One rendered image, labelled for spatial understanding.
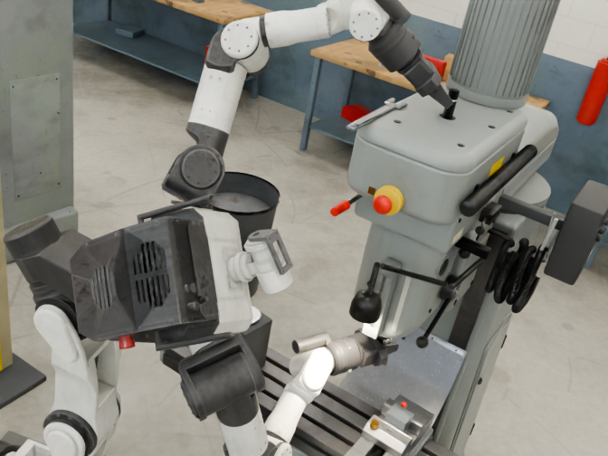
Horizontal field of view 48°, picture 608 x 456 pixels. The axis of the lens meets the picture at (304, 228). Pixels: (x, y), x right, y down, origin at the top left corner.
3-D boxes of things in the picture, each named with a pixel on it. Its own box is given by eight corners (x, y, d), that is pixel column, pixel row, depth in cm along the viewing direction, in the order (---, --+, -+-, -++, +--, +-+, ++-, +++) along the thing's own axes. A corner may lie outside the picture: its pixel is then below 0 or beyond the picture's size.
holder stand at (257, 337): (237, 383, 208) (245, 331, 198) (190, 345, 219) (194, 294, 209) (264, 365, 216) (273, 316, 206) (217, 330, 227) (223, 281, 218)
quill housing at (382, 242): (409, 356, 169) (443, 249, 153) (338, 319, 177) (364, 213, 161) (439, 322, 183) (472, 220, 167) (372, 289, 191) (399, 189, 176)
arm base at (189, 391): (197, 426, 139) (198, 419, 129) (171, 370, 143) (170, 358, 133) (262, 393, 144) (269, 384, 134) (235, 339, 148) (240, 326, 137)
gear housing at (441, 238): (445, 258, 149) (458, 218, 144) (350, 215, 159) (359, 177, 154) (494, 208, 175) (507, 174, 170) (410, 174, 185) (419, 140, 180)
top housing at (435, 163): (444, 236, 137) (467, 164, 129) (334, 188, 147) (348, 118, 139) (514, 170, 173) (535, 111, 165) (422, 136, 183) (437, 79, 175)
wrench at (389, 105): (358, 133, 133) (359, 129, 133) (341, 127, 135) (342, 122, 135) (406, 106, 153) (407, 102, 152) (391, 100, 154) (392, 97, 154)
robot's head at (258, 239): (251, 279, 139) (279, 279, 133) (235, 242, 136) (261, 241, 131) (270, 263, 143) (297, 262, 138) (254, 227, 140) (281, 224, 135)
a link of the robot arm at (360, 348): (392, 346, 175) (355, 358, 169) (383, 375, 180) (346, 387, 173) (363, 318, 184) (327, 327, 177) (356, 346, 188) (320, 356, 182)
